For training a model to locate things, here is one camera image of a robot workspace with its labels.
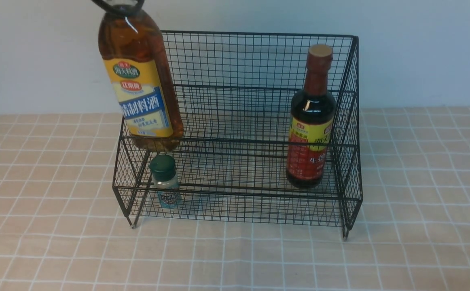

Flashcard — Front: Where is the small green-capped pepper shaker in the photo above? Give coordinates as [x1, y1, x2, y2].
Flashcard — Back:
[149, 154, 182, 209]

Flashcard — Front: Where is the dark soy sauce bottle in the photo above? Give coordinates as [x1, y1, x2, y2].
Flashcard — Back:
[286, 44, 336, 189]

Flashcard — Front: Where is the large cooking wine bottle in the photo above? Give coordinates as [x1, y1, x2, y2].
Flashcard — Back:
[95, 0, 184, 152]

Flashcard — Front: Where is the checkered peach tablecloth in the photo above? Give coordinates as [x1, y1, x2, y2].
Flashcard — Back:
[0, 107, 470, 291]

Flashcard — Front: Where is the black wire mesh rack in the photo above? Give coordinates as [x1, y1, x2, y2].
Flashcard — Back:
[112, 31, 363, 240]

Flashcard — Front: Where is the black camera cable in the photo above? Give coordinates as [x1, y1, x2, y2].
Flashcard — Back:
[91, 0, 145, 17]

